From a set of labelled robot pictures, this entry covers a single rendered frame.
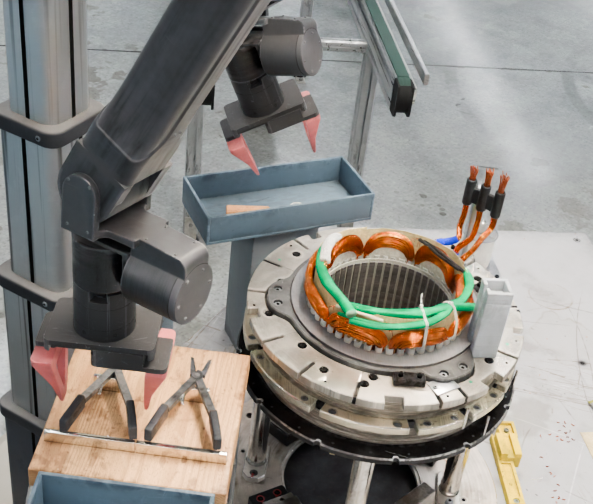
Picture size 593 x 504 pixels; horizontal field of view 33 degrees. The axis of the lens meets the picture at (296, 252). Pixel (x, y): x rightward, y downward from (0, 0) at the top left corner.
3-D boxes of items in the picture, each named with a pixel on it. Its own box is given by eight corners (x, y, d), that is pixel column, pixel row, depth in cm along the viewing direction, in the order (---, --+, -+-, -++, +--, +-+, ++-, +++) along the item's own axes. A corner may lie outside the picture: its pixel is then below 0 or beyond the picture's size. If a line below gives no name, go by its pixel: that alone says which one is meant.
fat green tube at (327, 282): (355, 326, 105) (357, 311, 103) (318, 323, 104) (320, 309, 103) (346, 244, 116) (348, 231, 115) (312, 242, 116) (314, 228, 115)
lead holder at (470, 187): (500, 219, 115) (507, 195, 113) (465, 217, 115) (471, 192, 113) (494, 201, 118) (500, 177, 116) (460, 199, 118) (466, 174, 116)
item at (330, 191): (320, 304, 165) (343, 155, 149) (348, 346, 157) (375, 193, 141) (176, 331, 156) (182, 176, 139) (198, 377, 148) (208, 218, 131)
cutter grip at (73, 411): (66, 433, 97) (65, 422, 96) (58, 431, 97) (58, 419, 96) (85, 406, 100) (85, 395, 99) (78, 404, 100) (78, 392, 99)
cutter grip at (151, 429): (150, 442, 97) (151, 431, 96) (143, 440, 97) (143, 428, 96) (168, 415, 100) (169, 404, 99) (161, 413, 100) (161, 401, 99)
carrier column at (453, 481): (458, 501, 131) (492, 385, 119) (439, 500, 131) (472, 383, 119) (455, 486, 133) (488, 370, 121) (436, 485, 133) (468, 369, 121)
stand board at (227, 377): (225, 511, 96) (226, 494, 94) (28, 486, 96) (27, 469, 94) (249, 371, 112) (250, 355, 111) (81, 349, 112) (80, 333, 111)
